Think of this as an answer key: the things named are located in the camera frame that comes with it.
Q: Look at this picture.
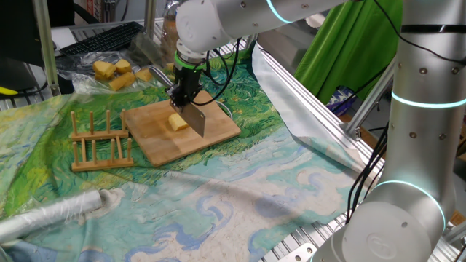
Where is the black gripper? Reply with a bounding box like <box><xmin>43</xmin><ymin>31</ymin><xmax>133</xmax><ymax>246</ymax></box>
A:
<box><xmin>167</xmin><ymin>68</ymin><xmax>203</xmax><ymax>110</ymax></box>

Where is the yellow potato chunk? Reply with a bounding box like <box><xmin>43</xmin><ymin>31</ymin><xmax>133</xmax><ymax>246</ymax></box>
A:
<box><xmin>167</xmin><ymin>112</ymin><xmax>190</xmax><ymax>132</ymax></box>

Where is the steel cleaver knife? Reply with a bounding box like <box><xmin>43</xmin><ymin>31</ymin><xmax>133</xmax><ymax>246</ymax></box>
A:
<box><xmin>148</xmin><ymin>66</ymin><xmax>208</xmax><ymax>138</ymax></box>

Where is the bamboo cutting board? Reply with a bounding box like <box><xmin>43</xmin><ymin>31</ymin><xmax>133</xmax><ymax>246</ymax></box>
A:
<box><xmin>122</xmin><ymin>90</ymin><xmax>242</xmax><ymax>168</ymax></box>

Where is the brown jar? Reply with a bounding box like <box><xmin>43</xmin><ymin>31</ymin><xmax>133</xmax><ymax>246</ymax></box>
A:
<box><xmin>159</xmin><ymin>1</ymin><xmax>182</xmax><ymax>61</ymax></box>

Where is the yellow food chunks pile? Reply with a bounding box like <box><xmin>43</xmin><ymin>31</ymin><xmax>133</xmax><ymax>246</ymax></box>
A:
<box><xmin>92</xmin><ymin>60</ymin><xmax>117</xmax><ymax>79</ymax></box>

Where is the clear plastic bag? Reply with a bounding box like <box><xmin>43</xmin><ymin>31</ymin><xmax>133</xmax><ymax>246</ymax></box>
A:
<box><xmin>54</xmin><ymin>50</ymin><xmax>157</xmax><ymax>95</ymax></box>

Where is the black keyboard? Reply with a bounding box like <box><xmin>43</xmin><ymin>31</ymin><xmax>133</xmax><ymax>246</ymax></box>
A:
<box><xmin>60</xmin><ymin>20</ymin><xmax>146</xmax><ymax>56</ymax></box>

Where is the wooden peg rack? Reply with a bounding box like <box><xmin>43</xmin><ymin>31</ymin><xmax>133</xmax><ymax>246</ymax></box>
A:
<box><xmin>69</xmin><ymin>108</ymin><xmax>135</xmax><ymax>172</ymax></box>

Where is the painted landscape tablecloth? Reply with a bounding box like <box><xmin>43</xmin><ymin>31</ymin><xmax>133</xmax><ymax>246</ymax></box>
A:
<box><xmin>0</xmin><ymin>42</ymin><xmax>383</xmax><ymax>262</ymax></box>

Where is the grey metal box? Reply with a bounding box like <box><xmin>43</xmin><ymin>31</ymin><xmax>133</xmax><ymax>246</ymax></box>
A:
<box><xmin>260</xmin><ymin>21</ymin><xmax>321</xmax><ymax>76</ymax></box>

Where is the white paper sheet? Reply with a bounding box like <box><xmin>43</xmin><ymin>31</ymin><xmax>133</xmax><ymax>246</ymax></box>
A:
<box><xmin>50</xmin><ymin>27</ymin><xmax>76</xmax><ymax>50</ymax></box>

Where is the blue patterned bag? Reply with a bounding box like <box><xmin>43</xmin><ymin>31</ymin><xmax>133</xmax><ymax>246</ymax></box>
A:
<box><xmin>325</xmin><ymin>86</ymin><xmax>356</xmax><ymax>117</ymax></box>

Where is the green fabric curtain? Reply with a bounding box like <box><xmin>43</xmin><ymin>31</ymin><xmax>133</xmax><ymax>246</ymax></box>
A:
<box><xmin>293</xmin><ymin>0</ymin><xmax>403</xmax><ymax>105</ymax></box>

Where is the plastic wrap roll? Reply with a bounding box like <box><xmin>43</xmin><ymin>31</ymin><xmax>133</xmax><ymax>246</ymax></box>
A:
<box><xmin>0</xmin><ymin>188</ymin><xmax>105</xmax><ymax>245</ymax></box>

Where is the black monitor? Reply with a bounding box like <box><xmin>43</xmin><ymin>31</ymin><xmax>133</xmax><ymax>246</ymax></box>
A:
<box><xmin>0</xmin><ymin>0</ymin><xmax>44</xmax><ymax>68</ymax></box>

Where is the aluminium frame post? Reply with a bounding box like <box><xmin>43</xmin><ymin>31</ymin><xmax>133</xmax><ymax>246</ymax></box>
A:
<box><xmin>344</xmin><ymin>60</ymin><xmax>398</xmax><ymax>141</ymax></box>
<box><xmin>31</xmin><ymin>0</ymin><xmax>61</xmax><ymax>96</ymax></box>
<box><xmin>143</xmin><ymin>0</ymin><xmax>157</xmax><ymax>37</ymax></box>

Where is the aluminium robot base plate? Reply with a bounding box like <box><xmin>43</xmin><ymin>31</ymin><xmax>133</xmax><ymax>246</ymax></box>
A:
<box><xmin>280</xmin><ymin>242</ymin><xmax>317</xmax><ymax>262</ymax></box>

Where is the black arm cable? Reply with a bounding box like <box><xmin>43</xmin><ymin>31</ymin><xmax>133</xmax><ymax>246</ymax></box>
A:
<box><xmin>202</xmin><ymin>0</ymin><xmax>466</xmax><ymax>225</ymax></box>

